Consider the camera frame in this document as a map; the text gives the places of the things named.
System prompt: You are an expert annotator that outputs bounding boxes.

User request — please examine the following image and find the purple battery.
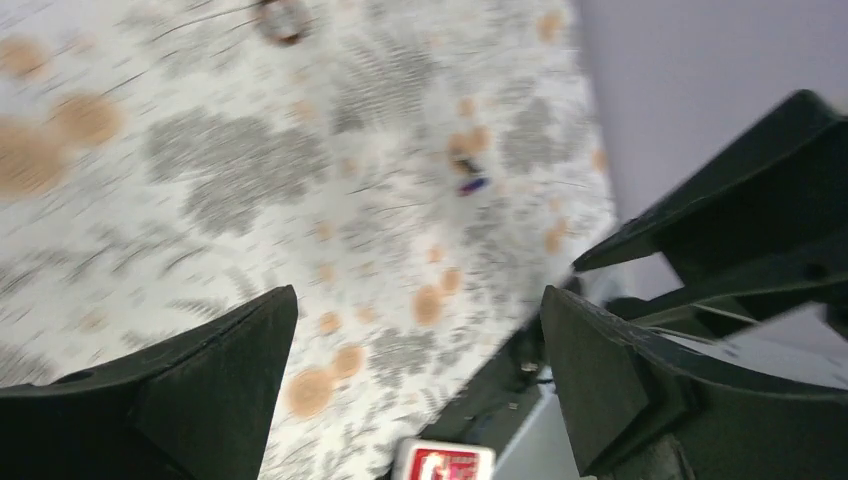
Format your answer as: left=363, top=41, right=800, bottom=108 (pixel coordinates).
left=457, top=177, right=489, bottom=197

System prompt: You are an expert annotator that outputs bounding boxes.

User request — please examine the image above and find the floral table mat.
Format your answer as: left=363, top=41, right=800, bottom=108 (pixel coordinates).
left=1, top=1, right=614, bottom=479

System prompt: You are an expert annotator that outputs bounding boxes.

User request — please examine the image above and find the small brown ring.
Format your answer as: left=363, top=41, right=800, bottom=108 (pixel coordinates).
left=256, top=0, right=313, bottom=46

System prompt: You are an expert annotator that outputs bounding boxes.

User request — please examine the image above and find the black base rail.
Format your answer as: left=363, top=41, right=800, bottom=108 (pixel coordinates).
left=413, top=316, right=548, bottom=462

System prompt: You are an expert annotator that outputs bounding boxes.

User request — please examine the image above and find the black battery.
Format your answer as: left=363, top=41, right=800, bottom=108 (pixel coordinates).
left=453, top=156, right=482, bottom=175

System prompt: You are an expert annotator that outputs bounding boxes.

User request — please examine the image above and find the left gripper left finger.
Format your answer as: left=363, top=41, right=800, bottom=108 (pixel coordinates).
left=1, top=286, right=299, bottom=480

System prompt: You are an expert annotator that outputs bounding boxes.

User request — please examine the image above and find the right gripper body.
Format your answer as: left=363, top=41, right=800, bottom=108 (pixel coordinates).
left=573, top=90, right=847, bottom=332

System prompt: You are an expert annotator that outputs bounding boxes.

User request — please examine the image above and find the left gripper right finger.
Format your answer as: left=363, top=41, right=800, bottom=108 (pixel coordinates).
left=540, top=286, right=847, bottom=479

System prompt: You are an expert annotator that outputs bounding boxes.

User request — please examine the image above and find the white red remote control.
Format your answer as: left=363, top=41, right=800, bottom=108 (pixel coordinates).
left=390, top=438, right=496, bottom=480

